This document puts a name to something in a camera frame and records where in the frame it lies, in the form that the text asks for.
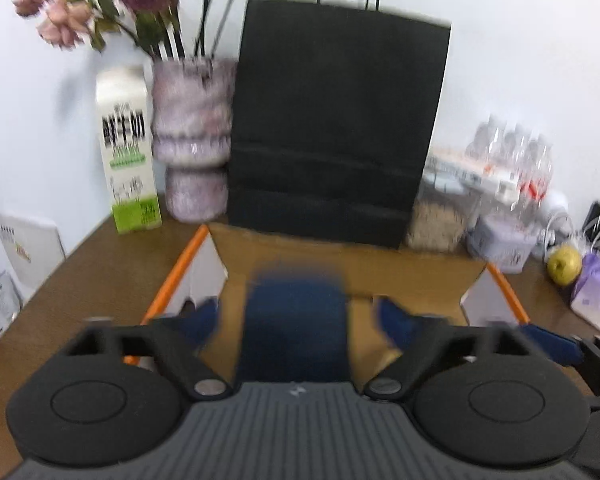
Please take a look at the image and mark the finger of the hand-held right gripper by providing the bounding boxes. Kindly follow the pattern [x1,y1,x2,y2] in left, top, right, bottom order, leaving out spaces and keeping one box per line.
[521,324,582,367]

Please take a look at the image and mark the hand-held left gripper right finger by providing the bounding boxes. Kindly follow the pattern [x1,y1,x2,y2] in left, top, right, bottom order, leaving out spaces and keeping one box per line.
[362,297,551,403]

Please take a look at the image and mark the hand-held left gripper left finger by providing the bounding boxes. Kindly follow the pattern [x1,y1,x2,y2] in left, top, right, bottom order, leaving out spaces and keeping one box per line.
[67,297,233,403]

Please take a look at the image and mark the red cardboard box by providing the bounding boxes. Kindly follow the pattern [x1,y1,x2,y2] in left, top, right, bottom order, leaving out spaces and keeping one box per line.
[125,222,531,366]

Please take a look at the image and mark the blue cloth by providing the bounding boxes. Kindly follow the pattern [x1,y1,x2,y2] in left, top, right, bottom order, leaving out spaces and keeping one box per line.
[235,260,353,386]

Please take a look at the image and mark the purple gift bag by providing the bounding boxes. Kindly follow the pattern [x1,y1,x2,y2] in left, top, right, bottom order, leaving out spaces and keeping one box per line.
[569,252,600,333]

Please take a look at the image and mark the yellow green apple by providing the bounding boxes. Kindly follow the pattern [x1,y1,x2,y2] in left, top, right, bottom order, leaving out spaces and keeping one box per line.
[546,245,583,286]

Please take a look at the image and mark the clear jar of oats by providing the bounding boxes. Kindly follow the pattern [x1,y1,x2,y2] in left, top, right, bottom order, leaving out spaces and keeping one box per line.
[405,180,476,253]

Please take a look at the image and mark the lavender round tin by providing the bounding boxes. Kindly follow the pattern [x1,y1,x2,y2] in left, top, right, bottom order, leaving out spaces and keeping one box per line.
[466,212,543,275]

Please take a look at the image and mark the small black device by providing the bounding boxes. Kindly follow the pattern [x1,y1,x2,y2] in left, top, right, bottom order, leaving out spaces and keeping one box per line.
[582,201,600,241]

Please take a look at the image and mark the white round charger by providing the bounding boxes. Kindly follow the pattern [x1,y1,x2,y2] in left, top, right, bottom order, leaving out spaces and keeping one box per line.
[535,190,573,256]

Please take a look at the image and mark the white flat carton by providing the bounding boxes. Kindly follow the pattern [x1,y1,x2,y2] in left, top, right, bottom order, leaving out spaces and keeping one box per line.
[425,147,518,196]

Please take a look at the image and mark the white green milk carton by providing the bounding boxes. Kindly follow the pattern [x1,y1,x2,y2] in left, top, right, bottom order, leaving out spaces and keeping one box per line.
[95,66,163,235]

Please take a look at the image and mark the white booklet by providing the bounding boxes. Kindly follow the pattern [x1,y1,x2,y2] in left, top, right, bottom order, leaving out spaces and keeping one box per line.
[0,210,67,301]

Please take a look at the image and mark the purple mottled vase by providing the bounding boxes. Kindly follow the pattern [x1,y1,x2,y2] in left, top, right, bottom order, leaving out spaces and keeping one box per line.
[150,57,238,223]

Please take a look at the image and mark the black paper bag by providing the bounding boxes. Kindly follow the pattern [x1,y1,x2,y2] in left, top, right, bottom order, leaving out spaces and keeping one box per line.
[227,0,453,251]

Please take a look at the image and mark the dried pink rose bouquet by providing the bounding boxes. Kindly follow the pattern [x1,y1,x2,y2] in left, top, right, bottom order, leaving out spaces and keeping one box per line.
[12,0,276,63]

